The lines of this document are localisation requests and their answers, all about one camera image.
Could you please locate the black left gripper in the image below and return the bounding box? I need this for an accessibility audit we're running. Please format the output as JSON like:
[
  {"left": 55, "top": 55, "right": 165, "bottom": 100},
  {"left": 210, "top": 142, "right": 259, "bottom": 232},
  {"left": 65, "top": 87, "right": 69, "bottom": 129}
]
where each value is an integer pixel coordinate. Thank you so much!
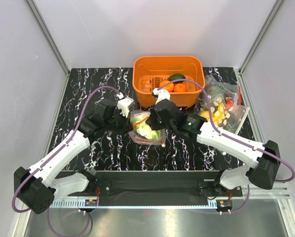
[{"left": 104, "top": 109, "right": 133, "bottom": 136}]

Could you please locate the orange fake orange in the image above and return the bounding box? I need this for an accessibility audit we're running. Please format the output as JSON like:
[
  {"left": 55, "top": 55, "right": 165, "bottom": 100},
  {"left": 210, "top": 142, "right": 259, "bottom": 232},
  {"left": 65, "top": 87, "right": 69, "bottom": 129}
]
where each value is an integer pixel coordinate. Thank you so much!
[
  {"left": 173, "top": 83, "right": 187, "bottom": 93},
  {"left": 159, "top": 80, "right": 174, "bottom": 92}
]

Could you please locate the fake cauliflower with leaves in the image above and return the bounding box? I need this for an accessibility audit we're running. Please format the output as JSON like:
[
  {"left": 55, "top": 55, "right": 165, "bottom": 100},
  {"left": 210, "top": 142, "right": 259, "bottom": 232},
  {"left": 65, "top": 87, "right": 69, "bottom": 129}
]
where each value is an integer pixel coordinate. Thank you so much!
[{"left": 135, "top": 122, "right": 160, "bottom": 141}]

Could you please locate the clear orange-zip bag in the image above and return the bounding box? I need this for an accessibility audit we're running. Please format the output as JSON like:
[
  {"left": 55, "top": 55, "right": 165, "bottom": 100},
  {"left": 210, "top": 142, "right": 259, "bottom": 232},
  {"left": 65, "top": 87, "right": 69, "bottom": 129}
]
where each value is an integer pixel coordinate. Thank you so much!
[{"left": 128, "top": 110, "right": 165, "bottom": 148}]

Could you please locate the dark green fake avocado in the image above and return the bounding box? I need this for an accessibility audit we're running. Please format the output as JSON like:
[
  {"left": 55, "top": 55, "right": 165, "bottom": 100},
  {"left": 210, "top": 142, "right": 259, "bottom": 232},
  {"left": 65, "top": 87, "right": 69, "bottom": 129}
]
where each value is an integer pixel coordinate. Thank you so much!
[{"left": 168, "top": 74, "right": 185, "bottom": 81}]

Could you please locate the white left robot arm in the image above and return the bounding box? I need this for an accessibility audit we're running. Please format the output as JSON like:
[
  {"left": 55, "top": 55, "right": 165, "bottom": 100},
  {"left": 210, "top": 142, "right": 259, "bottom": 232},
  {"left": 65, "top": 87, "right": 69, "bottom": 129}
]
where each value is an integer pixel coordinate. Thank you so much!
[{"left": 12, "top": 97, "right": 134, "bottom": 214}]

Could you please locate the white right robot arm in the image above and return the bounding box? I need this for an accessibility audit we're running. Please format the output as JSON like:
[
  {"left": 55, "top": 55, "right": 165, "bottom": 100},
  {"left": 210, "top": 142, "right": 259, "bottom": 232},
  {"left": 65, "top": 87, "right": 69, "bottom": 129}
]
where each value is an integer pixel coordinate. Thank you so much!
[{"left": 147, "top": 99, "right": 281, "bottom": 196}]

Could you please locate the orange plastic basket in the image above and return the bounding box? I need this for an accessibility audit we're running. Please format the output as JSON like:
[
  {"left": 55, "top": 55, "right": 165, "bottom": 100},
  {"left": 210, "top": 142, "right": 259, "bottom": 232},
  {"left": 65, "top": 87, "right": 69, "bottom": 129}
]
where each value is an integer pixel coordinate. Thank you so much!
[{"left": 132, "top": 56, "right": 205, "bottom": 108}]

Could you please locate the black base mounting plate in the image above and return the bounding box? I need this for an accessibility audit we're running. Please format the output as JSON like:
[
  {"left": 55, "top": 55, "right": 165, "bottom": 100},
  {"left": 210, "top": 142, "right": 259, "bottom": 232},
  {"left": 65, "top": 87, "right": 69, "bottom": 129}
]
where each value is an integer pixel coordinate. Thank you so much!
[{"left": 55, "top": 171, "right": 243, "bottom": 208}]

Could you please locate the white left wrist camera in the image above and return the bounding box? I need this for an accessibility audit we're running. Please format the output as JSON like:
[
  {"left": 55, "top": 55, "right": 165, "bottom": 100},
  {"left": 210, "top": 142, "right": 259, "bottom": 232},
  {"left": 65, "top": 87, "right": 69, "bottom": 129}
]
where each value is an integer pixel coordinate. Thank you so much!
[{"left": 117, "top": 93, "right": 135, "bottom": 118}]

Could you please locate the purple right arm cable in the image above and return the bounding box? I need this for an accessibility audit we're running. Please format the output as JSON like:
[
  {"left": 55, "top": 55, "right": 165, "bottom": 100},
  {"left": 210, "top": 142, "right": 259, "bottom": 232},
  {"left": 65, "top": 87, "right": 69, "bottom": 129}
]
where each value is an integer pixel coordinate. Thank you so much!
[{"left": 158, "top": 79, "right": 295, "bottom": 182}]

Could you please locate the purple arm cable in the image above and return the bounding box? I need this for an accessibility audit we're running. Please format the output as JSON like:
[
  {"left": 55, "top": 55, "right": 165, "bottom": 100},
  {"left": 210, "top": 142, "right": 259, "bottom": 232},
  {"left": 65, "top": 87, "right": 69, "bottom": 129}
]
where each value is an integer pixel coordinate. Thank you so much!
[
  {"left": 12, "top": 85, "right": 125, "bottom": 213},
  {"left": 158, "top": 79, "right": 295, "bottom": 182}
]

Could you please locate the aluminium right corner post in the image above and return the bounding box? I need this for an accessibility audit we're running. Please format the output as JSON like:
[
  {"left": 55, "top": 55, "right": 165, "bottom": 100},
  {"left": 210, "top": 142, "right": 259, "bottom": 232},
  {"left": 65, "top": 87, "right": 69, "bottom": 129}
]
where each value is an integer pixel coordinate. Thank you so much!
[{"left": 238, "top": 0, "right": 286, "bottom": 75}]

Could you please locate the aluminium corner post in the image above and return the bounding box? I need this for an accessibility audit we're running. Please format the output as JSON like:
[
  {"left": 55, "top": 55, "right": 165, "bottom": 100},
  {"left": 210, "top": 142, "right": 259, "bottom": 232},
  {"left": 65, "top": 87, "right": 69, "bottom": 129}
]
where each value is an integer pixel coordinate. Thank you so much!
[
  {"left": 24, "top": 0, "right": 71, "bottom": 76},
  {"left": 238, "top": 0, "right": 286, "bottom": 75}
]

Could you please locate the white slotted cable duct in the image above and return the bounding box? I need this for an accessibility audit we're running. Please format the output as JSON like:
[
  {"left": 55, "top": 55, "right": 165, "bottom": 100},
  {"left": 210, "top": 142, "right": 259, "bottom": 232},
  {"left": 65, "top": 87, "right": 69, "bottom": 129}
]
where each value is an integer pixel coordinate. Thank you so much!
[{"left": 50, "top": 198, "right": 98, "bottom": 209}]

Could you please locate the aluminium left corner post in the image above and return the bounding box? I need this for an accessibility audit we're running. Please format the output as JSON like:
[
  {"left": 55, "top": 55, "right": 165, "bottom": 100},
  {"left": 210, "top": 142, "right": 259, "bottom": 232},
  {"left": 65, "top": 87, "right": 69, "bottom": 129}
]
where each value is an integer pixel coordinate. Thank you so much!
[{"left": 24, "top": 0, "right": 71, "bottom": 76}]

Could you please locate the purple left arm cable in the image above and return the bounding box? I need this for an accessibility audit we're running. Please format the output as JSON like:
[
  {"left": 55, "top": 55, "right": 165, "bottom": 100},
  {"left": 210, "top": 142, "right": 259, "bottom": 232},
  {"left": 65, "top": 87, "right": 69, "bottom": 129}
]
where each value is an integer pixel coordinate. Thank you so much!
[{"left": 12, "top": 85, "right": 125, "bottom": 213}]

